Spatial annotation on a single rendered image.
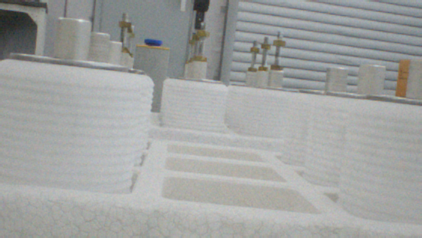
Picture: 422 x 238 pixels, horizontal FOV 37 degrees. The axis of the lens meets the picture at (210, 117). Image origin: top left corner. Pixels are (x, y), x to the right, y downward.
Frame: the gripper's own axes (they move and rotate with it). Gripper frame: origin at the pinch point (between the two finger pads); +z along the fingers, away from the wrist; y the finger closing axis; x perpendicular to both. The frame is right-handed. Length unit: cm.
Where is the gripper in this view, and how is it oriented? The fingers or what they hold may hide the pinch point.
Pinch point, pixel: (199, 22)
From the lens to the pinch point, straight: 108.5
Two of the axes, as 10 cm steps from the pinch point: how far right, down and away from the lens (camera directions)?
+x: -9.9, -1.1, -0.8
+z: -1.2, 9.9, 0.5
